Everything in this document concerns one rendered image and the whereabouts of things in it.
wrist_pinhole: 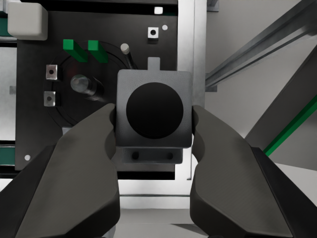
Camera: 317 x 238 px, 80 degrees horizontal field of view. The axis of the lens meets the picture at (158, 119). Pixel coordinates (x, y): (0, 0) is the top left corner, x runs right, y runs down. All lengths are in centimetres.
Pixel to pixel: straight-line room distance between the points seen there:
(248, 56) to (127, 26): 18
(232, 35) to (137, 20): 23
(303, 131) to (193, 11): 24
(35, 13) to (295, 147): 39
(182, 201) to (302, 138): 19
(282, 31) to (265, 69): 28
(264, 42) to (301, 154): 17
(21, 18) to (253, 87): 42
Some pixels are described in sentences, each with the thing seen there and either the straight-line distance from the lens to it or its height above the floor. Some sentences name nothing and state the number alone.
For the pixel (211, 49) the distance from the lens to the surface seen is 44.
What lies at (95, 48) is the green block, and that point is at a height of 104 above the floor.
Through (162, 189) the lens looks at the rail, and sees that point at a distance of 32.
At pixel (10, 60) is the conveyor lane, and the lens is 44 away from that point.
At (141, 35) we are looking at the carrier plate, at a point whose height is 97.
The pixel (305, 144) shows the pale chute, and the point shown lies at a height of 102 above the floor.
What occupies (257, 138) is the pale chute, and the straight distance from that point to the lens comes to 25.
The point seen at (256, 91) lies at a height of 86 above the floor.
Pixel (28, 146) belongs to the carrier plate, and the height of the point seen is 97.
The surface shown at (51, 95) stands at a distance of 29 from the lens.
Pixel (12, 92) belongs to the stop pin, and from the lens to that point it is 36.
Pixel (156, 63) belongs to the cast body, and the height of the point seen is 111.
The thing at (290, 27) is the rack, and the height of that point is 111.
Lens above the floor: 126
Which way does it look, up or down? 88 degrees down
